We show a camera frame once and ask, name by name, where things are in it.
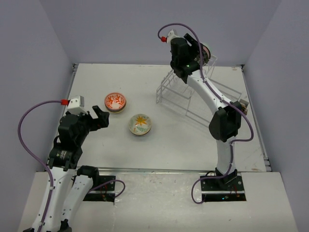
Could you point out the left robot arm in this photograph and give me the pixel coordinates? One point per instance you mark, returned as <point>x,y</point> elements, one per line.
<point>67,185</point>

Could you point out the pale green bowl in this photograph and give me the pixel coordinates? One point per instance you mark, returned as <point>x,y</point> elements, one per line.
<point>208,47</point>

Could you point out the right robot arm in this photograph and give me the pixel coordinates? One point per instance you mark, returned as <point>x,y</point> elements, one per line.
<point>225,122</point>

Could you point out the white wire dish rack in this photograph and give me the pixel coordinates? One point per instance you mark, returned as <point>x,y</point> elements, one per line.
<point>177,96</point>

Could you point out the pink striped bowl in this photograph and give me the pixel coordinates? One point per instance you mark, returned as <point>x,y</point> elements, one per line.
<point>206,54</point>

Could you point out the yellow leaf pattern bowl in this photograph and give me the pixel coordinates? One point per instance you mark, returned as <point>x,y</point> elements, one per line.
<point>139,120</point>

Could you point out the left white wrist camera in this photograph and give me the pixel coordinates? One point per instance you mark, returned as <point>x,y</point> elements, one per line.
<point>76,105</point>

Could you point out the black speckled bowl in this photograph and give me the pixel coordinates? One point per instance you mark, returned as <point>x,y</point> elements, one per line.
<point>203,60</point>

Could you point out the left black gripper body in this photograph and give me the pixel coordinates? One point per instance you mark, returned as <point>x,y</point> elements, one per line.
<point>87,124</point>

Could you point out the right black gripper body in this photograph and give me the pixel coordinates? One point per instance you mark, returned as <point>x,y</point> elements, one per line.
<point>194,51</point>

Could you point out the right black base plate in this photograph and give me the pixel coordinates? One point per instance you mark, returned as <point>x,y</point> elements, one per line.
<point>216,191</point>

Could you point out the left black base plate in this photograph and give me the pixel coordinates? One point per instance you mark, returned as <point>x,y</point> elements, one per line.
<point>105,193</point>

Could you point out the orange floral bowl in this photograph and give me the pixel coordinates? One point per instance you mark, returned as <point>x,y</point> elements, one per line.
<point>114,98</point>

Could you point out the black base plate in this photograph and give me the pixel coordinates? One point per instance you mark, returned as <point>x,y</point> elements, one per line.
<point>216,191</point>
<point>105,193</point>

